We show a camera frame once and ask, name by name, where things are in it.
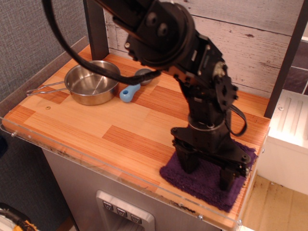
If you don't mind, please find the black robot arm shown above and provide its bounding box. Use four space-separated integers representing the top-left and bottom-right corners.
98 0 251 190

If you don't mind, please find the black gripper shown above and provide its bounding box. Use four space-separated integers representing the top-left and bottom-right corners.
171 120 250 191

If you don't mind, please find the clear acrylic table guard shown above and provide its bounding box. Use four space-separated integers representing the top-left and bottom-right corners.
1 119 257 231

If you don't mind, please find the stainless steel pot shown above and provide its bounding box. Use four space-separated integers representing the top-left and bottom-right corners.
26 65 119 106

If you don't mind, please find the violet cloth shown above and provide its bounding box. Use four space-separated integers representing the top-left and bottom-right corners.
159 153 246 212

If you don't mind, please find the yellow black object bottom left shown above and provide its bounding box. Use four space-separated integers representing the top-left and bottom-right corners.
0 203 38 231

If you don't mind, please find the dark vertical post right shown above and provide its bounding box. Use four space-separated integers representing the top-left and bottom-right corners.
264 0 308 118

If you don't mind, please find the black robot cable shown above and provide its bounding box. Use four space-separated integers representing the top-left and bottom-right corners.
41 0 162 85

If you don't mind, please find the grey toy fridge cabinet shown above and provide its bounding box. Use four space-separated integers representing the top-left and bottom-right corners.
43 150 218 231

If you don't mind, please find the dark vertical post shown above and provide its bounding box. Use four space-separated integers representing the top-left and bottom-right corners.
264 0 308 118
83 0 109 60

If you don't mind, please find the white toy sink unit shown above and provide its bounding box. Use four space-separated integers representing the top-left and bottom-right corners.
257 90 308 194

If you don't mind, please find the blue grey ice cream scoop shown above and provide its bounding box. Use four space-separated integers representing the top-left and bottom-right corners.
119 68 152 103

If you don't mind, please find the dark vertical post left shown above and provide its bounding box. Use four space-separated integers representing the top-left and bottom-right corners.
83 0 109 60

